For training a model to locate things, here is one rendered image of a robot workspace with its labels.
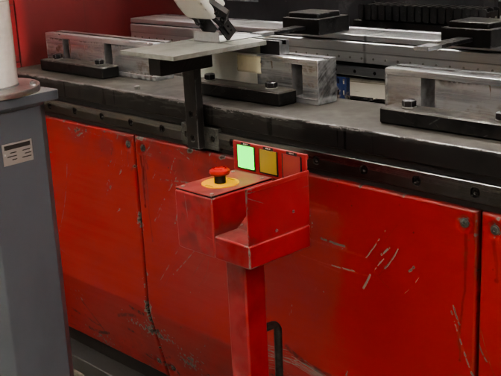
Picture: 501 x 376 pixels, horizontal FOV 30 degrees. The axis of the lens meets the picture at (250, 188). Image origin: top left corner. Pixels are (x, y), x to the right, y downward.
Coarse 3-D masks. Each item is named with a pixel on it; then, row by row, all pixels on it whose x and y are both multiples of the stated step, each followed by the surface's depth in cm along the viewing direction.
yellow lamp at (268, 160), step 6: (264, 150) 178; (264, 156) 179; (270, 156) 177; (276, 156) 176; (264, 162) 179; (270, 162) 178; (276, 162) 177; (264, 168) 179; (270, 168) 178; (276, 168) 177; (276, 174) 177
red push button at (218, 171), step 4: (212, 168) 176; (216, 168) 176; (220, 168) 176; (224, 168) 176; (228, 168) 177; (212, 172) 175; (216, 172) 175; (220, 172) 175; (224, 172) 175; (228, 172) 176; (216, 176) 175; (220, 176) 175; (224, 176) 176; (216, 180) 176; (220, 180) 176; (224, 180) 176
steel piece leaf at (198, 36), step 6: (198, 36) 208; (204, 36) 206; (210, 36) 205; (216, 36) 203; (222, 36) 213; (234, 36) 212; (240, 36) 211; (210, 42) 205; (216, 42) 204; (222, 42) 204
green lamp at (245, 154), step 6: (240, 150) 183; (246, 150) 182; (252, 150) 181; (240, 156) 184; (246, 156) 182; (252, 156) 181; (240, 162) 184; (246, 162) 183; (252, 162) 182; (246, 168) 183; (252, 168) 182
